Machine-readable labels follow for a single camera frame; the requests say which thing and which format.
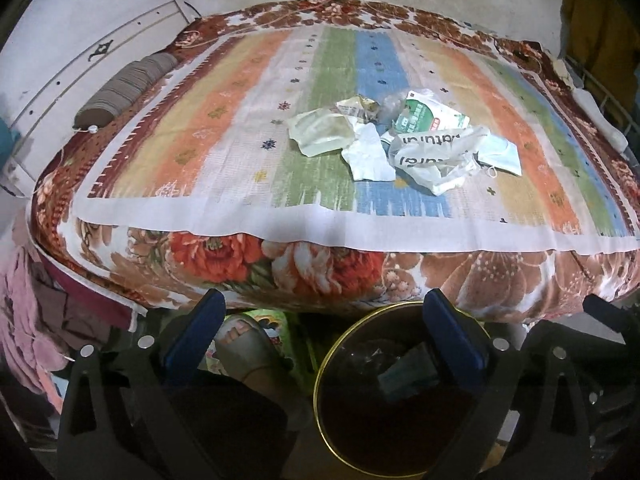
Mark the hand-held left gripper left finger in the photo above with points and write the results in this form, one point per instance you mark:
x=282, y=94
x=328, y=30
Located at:
x=196, y=327

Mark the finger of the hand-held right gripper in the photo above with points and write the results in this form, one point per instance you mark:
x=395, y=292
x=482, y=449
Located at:
x=602, y=307

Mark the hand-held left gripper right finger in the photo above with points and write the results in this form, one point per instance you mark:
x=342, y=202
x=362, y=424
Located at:
x=452, y=340

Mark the black gold-rimmed trash bin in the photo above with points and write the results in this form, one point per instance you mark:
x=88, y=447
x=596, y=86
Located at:
x=390, y=425

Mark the white printed plastic bag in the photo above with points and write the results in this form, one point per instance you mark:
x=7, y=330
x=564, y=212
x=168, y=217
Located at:
x=430, y=152

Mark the white tissue paper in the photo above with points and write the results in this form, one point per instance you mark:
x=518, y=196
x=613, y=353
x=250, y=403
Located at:
x=370, y=155

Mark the green white package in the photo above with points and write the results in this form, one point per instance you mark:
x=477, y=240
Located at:
x=430, y=112

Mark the cream plastic wrapper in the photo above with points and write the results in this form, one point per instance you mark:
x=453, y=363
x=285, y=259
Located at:
x=320, y=130

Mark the gold wrapper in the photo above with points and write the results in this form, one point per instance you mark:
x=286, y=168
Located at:
x=357, y=107

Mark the person's foot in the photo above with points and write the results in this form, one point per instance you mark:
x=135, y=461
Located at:
x=240, y=332

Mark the blue face mask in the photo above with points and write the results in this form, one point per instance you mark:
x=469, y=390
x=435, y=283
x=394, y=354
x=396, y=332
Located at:
x=500, y=157
x=405, y=370

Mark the floral bed blanket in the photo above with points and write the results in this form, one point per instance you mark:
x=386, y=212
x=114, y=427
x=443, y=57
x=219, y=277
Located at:
x=450, y=280

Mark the foot in sandal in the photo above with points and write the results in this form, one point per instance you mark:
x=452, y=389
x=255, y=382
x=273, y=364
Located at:
x=245, y=362

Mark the colourful floor mat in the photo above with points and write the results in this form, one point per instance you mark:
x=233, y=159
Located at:
x=295, y=335

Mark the maroon cloth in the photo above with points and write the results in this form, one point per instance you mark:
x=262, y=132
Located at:
x=85, y=305

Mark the person's dark pants leg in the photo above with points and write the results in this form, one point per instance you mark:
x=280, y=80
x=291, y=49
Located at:
x=235, y=435

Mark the pink cloth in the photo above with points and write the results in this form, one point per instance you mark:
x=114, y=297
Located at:
x=25, y=310

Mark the striped woven mat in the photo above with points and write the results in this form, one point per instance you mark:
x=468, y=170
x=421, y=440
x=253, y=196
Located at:
x=225, y=110

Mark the crumpled clear plastic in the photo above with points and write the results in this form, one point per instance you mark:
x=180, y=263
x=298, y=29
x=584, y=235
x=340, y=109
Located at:
x=392, y=107

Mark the striped grey bolster pillow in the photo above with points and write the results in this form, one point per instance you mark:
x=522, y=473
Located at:
x=125, y=85

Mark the teal object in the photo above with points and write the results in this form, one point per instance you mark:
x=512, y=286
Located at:
x=7, y=142

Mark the yellow cloth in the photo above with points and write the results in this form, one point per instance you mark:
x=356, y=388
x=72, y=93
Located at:
x=600, y=20

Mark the white headboard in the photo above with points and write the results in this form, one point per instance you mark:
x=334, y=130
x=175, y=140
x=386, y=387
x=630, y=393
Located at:
x=60, y=60

